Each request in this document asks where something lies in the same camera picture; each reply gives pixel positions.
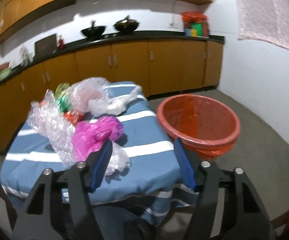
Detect small clear plastic bag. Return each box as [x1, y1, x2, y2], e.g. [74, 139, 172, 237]
[105, 142, 131, 176]

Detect magenta plastic bag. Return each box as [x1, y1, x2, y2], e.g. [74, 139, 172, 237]
[71, 116, 124, 161]

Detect long clear bubble wrap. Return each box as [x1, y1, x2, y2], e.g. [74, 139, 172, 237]
[27, 89, 77, 167]

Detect orange lower kitchen cabinets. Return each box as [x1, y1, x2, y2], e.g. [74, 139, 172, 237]
[0, 38, 223, 152]

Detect red plastic basin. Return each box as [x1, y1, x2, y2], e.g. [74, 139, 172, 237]
[156, 94, 240, 161]

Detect blue white striped tablecloth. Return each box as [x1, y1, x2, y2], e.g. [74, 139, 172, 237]
[0, 94, 198, 226]

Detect orange plastic bag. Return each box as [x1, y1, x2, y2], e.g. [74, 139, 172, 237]
[64, 110, 84, 126]

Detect white crumpled plastic bag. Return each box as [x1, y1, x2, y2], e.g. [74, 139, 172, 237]
[87, 85, 142, 117]

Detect green shiny ribbon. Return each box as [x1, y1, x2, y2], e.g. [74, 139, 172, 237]
[57, 92, 72, 113]

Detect large bubble wrap bundle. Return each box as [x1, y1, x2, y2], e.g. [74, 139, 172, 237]
[66, 77, 111, 113]

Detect yellow green paper wrapper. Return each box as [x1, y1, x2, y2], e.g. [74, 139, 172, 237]
[55, 83, 70, 99]

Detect black countertop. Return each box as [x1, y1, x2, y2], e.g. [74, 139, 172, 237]
[0, 30, 225, 86]

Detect small red bottle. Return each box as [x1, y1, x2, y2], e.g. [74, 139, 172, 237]
[57, 35, 65, 50]

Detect dark cutting board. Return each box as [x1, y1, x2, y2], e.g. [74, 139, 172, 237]
[34, 34, 57, 59]

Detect clear bag on counter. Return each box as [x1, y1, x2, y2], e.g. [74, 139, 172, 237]
[19, 46, 33, 67]

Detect left black wok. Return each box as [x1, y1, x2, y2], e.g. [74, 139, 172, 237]
[80, 20, 106, 40]

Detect stacked bowls on counter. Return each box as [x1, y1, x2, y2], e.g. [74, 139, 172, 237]
[0, 62, 12, 81]

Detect red bag with colourful items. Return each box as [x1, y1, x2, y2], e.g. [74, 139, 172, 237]
[181, 11, 209, 37]

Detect right black wok with lid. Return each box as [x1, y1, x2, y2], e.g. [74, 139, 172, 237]
[113, 15, 140, 34]

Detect pink floral hanging cloth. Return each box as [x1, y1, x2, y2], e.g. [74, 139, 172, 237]
[236, 0, 289, 50]

